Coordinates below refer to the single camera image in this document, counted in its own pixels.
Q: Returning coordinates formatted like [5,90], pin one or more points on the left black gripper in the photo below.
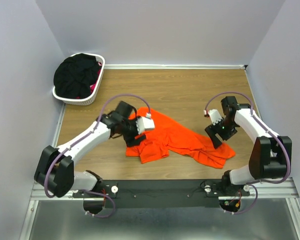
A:
[131,141]

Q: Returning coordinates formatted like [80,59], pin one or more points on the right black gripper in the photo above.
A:
[213,129]

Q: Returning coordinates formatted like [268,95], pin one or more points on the orange t-shirt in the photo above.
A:
[169,135]

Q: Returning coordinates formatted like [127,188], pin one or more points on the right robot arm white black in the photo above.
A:
[270,159]

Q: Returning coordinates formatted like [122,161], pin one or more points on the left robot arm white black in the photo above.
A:
[56,167]

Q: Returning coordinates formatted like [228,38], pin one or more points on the white laundry basket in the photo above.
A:
[89,100]

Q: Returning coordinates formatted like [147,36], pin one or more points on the pink garment in basket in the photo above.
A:
[87,80]

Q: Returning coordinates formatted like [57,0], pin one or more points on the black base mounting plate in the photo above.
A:
[176,193]

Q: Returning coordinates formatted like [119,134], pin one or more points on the black garment in basket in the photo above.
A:
[76,75]

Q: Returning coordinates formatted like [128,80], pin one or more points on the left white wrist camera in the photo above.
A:
[145,123]

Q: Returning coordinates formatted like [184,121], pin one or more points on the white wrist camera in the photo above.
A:
[145,123]
[214,116]

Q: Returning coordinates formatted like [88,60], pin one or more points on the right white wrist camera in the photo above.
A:
[214,116]

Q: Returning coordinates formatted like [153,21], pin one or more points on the aluminium rail frame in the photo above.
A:
[268,213]

